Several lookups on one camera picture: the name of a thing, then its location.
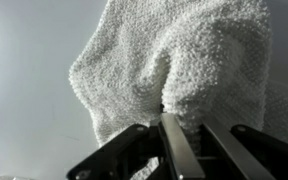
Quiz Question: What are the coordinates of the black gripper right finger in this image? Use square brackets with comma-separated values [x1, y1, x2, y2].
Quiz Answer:
[200, 114, 288, 180]

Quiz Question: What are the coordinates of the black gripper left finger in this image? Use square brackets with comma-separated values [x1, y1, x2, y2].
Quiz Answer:
[66, 112, 207, 180]

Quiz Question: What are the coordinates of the white terry cloth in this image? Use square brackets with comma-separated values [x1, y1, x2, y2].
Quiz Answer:
[68, 0, 288, 180]

